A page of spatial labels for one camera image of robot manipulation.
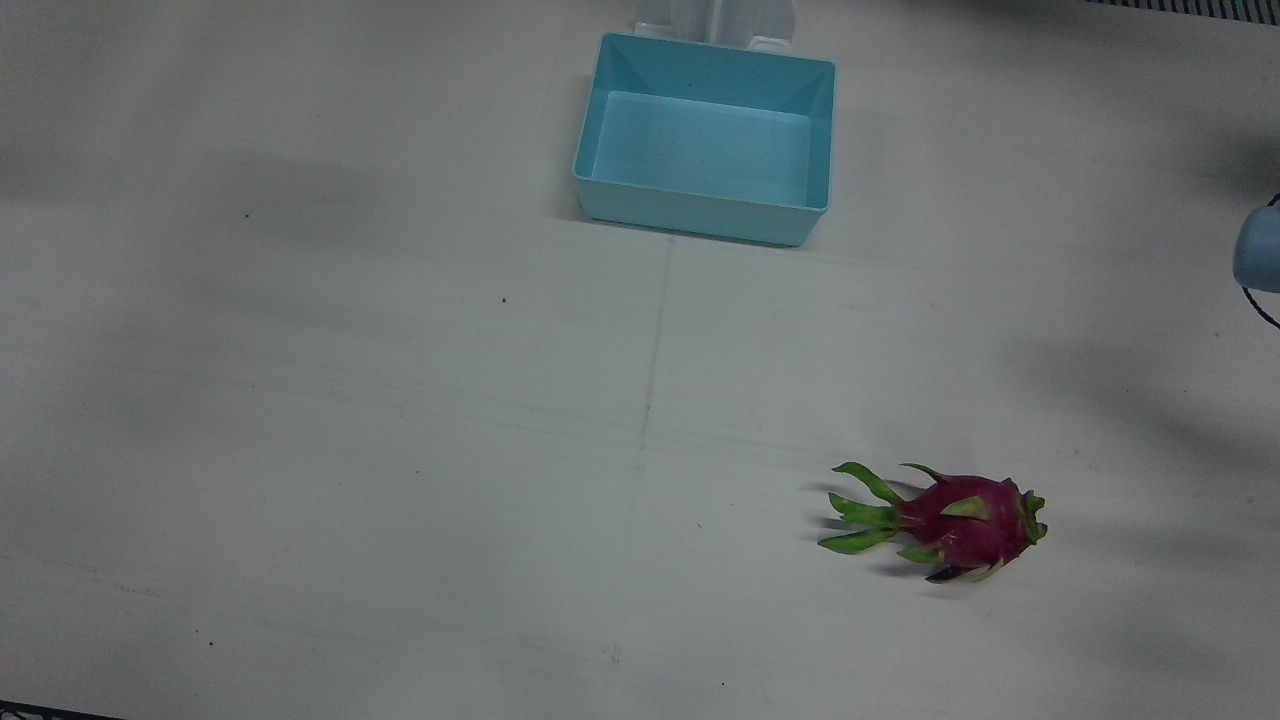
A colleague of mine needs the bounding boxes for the pink dragon fruit green scales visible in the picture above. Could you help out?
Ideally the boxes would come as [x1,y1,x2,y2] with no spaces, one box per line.
[817,461,1049,585]

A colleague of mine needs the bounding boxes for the light blue plastic bin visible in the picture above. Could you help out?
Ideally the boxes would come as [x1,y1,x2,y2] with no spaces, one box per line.
[572,32,837,248]

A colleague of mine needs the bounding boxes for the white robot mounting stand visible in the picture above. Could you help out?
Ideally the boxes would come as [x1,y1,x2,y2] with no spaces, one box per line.
[633,0,798,52]

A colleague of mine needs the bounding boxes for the dark ribbed vent strip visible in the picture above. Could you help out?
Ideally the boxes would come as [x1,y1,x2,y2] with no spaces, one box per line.
[1085,0,1280,23]

